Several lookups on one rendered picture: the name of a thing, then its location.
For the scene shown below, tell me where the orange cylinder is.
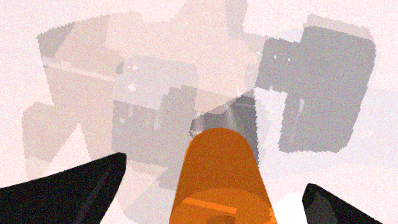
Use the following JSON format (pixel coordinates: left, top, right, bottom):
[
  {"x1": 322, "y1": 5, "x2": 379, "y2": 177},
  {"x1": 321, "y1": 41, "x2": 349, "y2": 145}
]
[{"x1": 169, "y1": 128, "x2": 277, "y2": 224}]

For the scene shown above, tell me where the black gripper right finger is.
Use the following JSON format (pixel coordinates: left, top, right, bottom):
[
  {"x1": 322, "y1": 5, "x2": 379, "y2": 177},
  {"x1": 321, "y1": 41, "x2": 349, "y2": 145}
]
[{"x1": 302, "y1": 183, "x2": 383, "y2": 224}]

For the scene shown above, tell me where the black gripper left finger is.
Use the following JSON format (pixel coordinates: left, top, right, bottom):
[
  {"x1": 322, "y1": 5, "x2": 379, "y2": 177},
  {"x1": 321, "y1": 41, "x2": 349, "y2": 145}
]
[{"x1": 0, "y1": 152, "x2": 127, "y2": 224}]

